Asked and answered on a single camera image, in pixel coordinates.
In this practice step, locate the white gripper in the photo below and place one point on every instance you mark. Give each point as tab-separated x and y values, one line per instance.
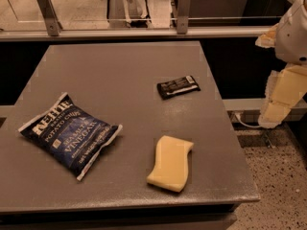
293	37

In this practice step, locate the yellow sponge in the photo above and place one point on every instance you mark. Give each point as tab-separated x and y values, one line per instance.
170	170

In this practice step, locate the black rxbar chocolate wrapper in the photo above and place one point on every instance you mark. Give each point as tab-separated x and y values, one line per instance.
172	88

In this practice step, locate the blue Kettle chips bag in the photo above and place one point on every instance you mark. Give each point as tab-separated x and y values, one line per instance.
72	136

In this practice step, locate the metal railing with glass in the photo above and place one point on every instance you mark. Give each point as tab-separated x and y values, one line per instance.
251	26

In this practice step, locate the right metal railing bracket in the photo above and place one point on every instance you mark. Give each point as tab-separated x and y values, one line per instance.
183	8

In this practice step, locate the metal railing bracket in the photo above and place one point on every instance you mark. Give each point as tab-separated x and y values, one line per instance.
183	8
50	18

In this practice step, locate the left metal railing bracket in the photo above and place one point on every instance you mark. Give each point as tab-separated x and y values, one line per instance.
50	18

